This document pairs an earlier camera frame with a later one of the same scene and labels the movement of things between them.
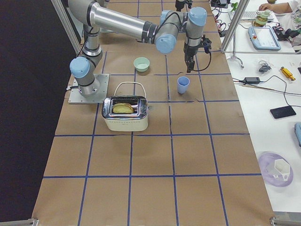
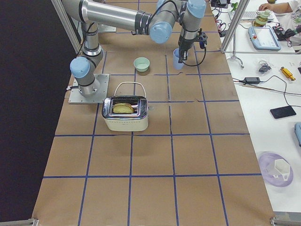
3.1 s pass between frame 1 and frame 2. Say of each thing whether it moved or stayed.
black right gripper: moved
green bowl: stayed
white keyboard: stayed
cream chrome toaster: stayed
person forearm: stayed
